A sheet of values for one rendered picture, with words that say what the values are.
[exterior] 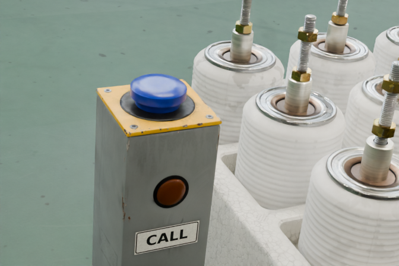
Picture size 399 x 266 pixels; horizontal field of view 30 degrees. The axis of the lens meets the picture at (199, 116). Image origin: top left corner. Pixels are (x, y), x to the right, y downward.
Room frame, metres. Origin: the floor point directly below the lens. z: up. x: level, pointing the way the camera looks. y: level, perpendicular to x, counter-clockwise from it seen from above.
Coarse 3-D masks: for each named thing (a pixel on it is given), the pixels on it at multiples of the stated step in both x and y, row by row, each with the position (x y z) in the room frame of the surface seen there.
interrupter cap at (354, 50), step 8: (320, 40) 0.79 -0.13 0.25; (352, 40) 0.80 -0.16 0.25; (312, 48) 0.76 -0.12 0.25; (320, 48) 0.77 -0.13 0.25; (344, 48) 0.78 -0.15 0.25; (352, 48) 0.78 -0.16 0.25; (360, 48) 0.78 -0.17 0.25; (320, 56) 0.74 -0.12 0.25; (328, 56) 0.74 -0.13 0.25; (336, 56) 0.74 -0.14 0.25; (344, 56) 0.75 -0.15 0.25; (352, 56) 0.75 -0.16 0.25; (360, 56) 0.75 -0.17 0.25
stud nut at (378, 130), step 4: (376, 120) 0.52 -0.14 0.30; (376, 124) 0.51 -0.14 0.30; (392, 124) 0.51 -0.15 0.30; (372, 128) 0.51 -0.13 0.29; (376, 128) 0.51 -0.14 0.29; (380, 128) 0.50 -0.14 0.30; (384, 128) 0.50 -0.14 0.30; (388, 128) 0.50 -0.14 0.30; (392, 128) 0.50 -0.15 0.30; (372, 132) 0.51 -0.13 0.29; (376, 132) 0.51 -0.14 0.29; (380, 132) 0.50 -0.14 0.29; (384, 132) 0.50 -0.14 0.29; (388, 132) 0.50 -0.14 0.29; (392, 132) 0.50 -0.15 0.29; (380, 136) 0.50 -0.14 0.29; (384, 136) 0.50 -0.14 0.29; (388, 136) 0.50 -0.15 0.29; (392, 136) 0.50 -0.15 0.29
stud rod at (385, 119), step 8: (392, 64) 0.51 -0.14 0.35; (392, 72) 0.51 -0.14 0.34; (392, 80) 0.51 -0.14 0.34; (392, 96) 0.51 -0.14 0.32; (384, 104) 0.51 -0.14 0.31; (392, 104) 0.51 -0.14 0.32; (384, 112) 0.51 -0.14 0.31; (392, 112) 0.51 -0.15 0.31; (384, 120) 0.51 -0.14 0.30; (376, 136) 0.51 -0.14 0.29; (384, 144) 0.51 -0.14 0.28
